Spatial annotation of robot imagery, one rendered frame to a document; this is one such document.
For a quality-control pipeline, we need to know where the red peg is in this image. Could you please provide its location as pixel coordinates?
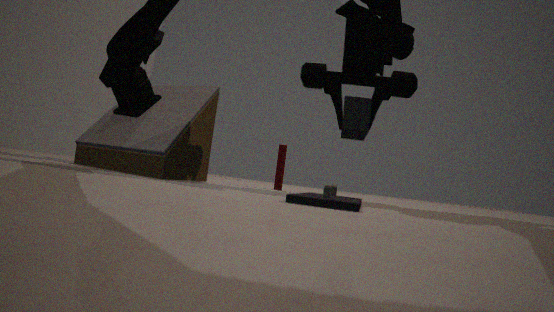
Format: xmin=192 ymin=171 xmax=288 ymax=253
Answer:
xmin=274 ymin=145 xmax=287 ymax=190

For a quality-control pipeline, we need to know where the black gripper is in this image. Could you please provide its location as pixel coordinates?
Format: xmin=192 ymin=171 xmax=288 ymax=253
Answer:
xmin=300 ymin=34 xmax=418 ymax=130

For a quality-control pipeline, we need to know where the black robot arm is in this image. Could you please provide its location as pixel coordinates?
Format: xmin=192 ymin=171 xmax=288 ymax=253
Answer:
xmin=99 ymin=0 xmax=415 ymax=118

